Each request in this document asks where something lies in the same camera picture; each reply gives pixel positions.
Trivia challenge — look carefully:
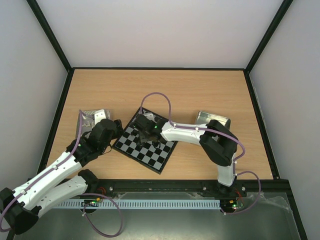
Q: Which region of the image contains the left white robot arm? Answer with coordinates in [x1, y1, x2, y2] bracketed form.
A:
[0, 118, 123, 235]

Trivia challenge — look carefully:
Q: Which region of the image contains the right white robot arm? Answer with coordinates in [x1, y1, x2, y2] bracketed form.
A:
[133, 114, 239, 196]

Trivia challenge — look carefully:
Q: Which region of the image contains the silver tin with white pieces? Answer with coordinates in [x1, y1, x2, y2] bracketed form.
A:
[81, 108, 111, 134]

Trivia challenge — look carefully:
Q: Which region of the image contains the black and silver chessboard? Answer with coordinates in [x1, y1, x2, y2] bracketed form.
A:
[112, 110, 178, 174]

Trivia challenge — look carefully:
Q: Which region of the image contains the empty gold-rimmed metal tin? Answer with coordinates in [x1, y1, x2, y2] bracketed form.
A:
[194, 110, 231, 130]

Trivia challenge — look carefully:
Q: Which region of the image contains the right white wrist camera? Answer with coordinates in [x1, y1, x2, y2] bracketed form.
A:
[143, 112, 155, 122]

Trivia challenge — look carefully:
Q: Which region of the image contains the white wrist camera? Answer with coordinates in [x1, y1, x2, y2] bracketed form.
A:
[94, 109, 107, 125]
[143, 112, 155, 122]

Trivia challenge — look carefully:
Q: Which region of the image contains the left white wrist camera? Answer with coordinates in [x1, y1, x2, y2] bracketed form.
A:
[94, 109, 107, 125]

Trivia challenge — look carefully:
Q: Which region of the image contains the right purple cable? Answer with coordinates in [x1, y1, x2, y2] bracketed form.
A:
[141, 92, 263, 216]

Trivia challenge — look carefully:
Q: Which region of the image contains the black aluminium frame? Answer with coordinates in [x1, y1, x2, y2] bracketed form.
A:
[26, 0, 308, 240]

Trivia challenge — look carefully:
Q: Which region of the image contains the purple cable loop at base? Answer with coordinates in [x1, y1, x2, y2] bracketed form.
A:
[81, 189, 125, 237]

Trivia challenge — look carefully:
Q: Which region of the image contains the light blue slotted cable duct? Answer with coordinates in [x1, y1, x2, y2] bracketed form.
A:
[55, 199, 221, 210]

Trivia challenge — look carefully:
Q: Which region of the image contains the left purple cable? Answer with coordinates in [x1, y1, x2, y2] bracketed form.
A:
[0, 109, 87, 232]

